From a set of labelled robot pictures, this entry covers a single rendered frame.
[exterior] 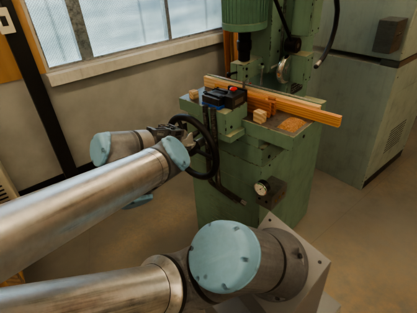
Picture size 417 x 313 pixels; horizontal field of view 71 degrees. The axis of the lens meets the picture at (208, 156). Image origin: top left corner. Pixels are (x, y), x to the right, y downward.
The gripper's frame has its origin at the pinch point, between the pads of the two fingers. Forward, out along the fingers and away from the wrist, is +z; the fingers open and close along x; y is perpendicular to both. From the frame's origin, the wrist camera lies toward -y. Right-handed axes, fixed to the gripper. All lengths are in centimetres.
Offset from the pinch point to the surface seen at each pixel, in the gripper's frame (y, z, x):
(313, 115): 17.3, 35.6, -25.6
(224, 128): 6.5, 12.8, -3.0
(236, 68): 28.3, 26.8, 7.9
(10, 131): -40, -15, 151
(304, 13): 53, 41, -8
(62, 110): -25, 17, 146
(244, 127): 7.1, 22.7, -5.1
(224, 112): 12.4, 11.4, -2.6
